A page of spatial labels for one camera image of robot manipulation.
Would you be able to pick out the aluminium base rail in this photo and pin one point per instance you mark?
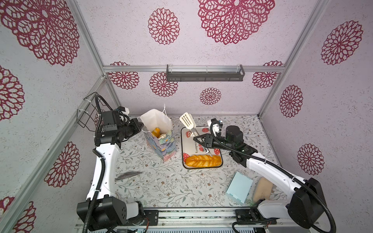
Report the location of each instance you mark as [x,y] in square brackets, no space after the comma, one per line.
[215,219]

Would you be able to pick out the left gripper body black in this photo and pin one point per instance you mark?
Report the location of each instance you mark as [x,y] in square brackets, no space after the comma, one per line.
[130,129]

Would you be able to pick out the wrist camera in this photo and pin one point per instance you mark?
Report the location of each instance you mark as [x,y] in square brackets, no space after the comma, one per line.
[114,119]
[215,126]

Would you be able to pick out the metal tongs with white tips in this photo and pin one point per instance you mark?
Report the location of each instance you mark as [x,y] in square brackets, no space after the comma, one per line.
[190,124]

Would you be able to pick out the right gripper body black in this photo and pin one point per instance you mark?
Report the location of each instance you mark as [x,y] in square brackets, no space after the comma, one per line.
[217,144]

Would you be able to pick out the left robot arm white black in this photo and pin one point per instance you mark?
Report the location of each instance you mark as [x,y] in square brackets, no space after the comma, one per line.
[101,209]

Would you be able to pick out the mint green box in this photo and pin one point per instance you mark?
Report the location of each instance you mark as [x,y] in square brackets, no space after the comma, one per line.
[239,188]

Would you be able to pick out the bread roll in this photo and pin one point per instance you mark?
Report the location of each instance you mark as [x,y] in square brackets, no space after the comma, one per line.
[156,132]

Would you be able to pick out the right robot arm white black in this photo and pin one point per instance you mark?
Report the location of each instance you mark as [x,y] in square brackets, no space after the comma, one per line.
[306,202]

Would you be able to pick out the white tray with black rim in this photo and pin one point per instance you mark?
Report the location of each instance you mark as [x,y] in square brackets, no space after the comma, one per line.
[190,148]

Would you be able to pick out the black wall shelf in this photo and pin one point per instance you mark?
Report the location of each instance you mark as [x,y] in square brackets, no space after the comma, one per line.
[205,76]

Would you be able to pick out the floral paper bag white interior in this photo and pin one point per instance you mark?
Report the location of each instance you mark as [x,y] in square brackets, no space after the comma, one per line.
[165,146]

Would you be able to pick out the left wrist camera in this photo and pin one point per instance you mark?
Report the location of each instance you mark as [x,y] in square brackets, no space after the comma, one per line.
[114,119]

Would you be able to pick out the long braided bread loaf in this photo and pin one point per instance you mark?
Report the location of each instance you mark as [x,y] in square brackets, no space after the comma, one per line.
[203,161]

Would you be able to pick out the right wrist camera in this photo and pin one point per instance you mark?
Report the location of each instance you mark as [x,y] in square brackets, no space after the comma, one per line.
[215,126]

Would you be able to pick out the black wire wall rack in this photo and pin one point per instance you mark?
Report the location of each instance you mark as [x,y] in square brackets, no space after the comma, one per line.
[87,117]

